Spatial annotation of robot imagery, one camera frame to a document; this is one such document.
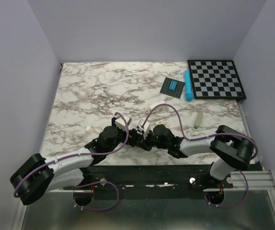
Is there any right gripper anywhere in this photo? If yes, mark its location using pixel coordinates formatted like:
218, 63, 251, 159
137, 128, 169, 150

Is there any staple box sleeve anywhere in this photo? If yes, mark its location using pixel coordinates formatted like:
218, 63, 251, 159
155, 119, 166, 125

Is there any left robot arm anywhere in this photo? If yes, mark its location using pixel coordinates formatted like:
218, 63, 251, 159
10, 125, 138, 205

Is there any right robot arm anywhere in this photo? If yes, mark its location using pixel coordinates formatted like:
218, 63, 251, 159
129, 125, 258, 188

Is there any white stapler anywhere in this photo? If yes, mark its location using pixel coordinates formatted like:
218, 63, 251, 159
149, 101, 167, 111

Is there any dark grey lego baseplate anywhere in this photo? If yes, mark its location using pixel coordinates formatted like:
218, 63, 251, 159
160, 77, 185, 99

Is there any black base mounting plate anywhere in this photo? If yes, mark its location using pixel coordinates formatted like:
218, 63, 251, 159
74, 165, 233, 200

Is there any blue lego brick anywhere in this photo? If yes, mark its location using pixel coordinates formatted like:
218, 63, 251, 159
169, 80, 178, 91

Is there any blue toy microphone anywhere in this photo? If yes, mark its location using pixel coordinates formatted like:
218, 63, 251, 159
184, 70, 194, 102

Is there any black white chessboard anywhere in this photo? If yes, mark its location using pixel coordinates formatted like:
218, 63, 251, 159
187, 60, 246, 101

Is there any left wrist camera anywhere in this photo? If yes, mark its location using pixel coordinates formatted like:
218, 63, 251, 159
115, 115, 132, 131

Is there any aluminium rail frame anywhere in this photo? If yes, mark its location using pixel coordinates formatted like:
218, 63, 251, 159
13, 167, 275, 230

